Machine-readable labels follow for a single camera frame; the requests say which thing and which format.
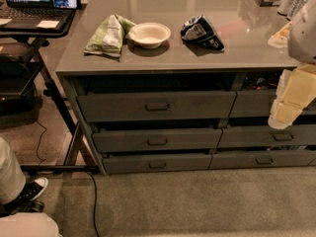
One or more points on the person leg beige trousers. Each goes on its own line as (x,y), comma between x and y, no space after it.
(12,179)

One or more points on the white can middle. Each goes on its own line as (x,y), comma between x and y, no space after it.
(296,2)

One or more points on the black laptop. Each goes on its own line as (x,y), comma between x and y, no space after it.
(25,15)

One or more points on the green chip bag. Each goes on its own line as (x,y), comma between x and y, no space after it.
(108,37)

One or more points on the white bowl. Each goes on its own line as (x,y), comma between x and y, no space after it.
(149,35)

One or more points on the white sticky note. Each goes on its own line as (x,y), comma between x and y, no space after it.
(48,24)

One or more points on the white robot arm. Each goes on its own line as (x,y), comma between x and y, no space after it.
(301,42)

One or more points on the grey drawer cabinet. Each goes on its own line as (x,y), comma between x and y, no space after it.
(254,55)

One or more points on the person knee beige trousers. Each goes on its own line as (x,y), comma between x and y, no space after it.
(25,224)

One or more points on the black chip bag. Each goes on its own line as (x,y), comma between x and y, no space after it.
(199,30)

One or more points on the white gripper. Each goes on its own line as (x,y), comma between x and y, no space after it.
(303,37)

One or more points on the black smartphone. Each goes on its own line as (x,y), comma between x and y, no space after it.
(66,4)

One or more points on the black white sneaker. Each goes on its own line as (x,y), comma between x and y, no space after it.
(31,191)

